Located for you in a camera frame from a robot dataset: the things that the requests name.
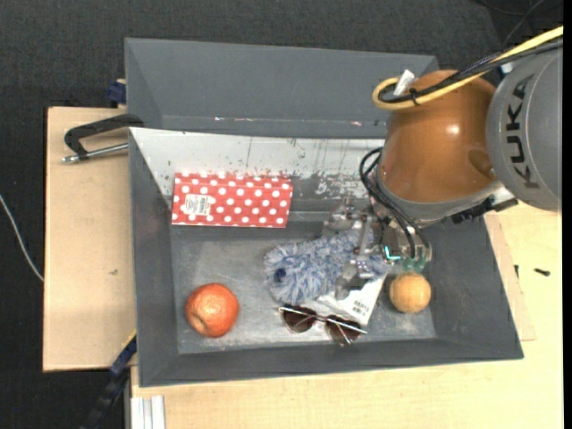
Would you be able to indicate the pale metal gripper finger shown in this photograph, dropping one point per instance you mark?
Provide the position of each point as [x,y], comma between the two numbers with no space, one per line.
[350,277]
[342,221]

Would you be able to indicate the white printed packet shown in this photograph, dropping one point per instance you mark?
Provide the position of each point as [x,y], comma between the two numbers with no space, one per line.
[362,304]

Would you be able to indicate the blue and white fluffy cloth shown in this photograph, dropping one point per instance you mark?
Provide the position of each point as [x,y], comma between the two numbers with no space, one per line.
[304,266]

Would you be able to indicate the yellow-orange ball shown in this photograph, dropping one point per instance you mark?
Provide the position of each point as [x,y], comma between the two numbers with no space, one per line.
[409,293]

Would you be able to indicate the heart-shaped sunglasses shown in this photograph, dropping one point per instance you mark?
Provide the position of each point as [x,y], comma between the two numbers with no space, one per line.
[299,319]

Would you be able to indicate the red white-dotted box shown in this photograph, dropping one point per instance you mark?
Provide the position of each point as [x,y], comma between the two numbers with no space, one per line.
[241,199]

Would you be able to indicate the red-orange fruit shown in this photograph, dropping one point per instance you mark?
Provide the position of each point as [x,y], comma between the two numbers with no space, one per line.
[212,310]

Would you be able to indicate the small black screw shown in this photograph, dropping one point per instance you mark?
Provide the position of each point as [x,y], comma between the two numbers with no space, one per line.
[543,272]

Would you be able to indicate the grey metal bin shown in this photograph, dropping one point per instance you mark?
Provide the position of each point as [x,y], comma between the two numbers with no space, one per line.
[223,83]

